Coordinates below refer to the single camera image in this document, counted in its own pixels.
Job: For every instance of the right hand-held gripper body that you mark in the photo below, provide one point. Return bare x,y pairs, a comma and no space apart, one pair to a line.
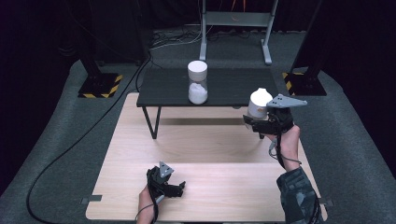
278,119

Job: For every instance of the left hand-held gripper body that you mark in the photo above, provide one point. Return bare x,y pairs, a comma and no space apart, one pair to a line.
163,180

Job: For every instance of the white bottle with spout lid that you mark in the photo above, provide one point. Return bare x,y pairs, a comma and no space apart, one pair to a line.
259,102

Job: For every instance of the clear jar with white lid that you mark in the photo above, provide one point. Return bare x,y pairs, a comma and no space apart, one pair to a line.
198,84

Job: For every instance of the black raised shelf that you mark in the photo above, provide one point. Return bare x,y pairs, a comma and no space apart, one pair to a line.
168,87

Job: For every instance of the person's right hand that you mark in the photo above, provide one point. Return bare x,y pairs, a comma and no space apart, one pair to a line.
291,146

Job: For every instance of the person's left hand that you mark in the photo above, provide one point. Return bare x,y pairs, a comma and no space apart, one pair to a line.
145,205

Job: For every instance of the black stand with striped base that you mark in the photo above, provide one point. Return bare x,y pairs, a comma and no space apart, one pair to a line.
306,84
99,85

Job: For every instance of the dark table edge clip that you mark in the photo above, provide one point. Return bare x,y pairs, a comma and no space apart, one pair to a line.
327,202
91,199

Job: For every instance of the grey metal stand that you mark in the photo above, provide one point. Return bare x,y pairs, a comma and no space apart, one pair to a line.
238,19

